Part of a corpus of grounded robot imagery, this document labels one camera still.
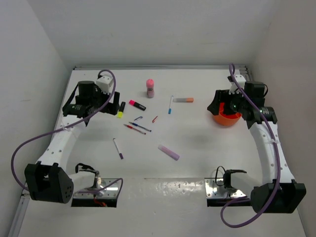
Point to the lilac marker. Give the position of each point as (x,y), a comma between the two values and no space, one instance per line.
(168,152)

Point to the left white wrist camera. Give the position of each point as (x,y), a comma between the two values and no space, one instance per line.
(105,83)

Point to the blue ballpoint pen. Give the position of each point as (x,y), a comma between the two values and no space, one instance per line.
(134,124)

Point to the pink glue bottle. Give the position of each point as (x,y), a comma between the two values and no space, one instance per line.
(150,88)

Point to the pink black highlighter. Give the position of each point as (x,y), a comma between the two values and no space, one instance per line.
(137,105)

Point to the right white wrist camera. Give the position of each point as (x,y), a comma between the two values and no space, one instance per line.
(238,82)

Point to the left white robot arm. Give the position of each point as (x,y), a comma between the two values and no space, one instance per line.
(47,179)

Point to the metal base plate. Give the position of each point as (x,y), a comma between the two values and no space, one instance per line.
(108,188)
(214,191)

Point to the grey orange marker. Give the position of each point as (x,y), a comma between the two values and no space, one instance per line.
(183,100)

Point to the red ballpoint pen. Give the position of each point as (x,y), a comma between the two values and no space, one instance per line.
(131,127)

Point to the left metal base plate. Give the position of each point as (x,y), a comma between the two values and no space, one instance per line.
(108,188)

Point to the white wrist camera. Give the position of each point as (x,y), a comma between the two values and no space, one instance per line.
(105,83)
(238,82)

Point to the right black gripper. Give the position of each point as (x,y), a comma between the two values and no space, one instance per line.
(221,96)

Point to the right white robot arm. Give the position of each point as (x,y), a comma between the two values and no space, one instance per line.
(278,187)

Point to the orange divided container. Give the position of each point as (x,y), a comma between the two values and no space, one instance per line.
(226,120)

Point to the yellow black highlighter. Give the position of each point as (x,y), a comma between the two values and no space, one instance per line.
(121,110)

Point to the purple capped white pen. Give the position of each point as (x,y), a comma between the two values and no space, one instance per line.
(118,149)

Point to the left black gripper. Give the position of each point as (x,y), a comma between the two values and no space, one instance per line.
(111,107)

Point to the blue capped white pen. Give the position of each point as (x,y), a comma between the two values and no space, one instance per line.
(170,105)

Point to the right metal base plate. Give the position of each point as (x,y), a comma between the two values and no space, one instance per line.
(214,191)

